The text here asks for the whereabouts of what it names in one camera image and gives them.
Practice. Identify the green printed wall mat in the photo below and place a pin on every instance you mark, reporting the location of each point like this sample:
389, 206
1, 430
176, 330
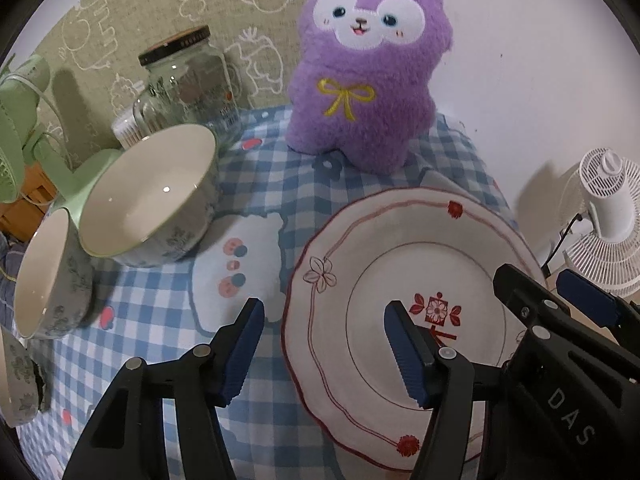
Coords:
150, 0

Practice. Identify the purple plush toy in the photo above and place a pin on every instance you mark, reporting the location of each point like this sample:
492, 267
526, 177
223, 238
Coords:
360, 110

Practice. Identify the glass jar with dark lid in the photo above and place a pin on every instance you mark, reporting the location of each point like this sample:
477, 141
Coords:
190, 85

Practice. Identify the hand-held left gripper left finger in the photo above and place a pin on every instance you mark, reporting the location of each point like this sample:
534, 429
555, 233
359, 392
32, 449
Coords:
242, 360

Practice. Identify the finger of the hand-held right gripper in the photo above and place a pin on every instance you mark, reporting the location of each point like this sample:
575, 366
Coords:
520, 295
585, 295

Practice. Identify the green desk fan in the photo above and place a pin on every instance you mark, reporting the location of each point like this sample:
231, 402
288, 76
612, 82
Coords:
95, 172

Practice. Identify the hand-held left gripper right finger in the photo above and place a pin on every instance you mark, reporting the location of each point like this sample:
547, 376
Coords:
407, 355

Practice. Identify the blue checkered tablecloth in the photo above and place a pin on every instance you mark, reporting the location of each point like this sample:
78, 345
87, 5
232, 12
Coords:
250, 185

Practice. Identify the white plate with red pattern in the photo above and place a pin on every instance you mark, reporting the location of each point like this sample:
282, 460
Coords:
360, 270

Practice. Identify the cotton swab container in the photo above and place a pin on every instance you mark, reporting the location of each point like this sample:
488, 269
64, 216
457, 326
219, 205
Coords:
125, 130

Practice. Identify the white standing fan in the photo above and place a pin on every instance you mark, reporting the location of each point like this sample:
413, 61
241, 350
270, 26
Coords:
615, 200

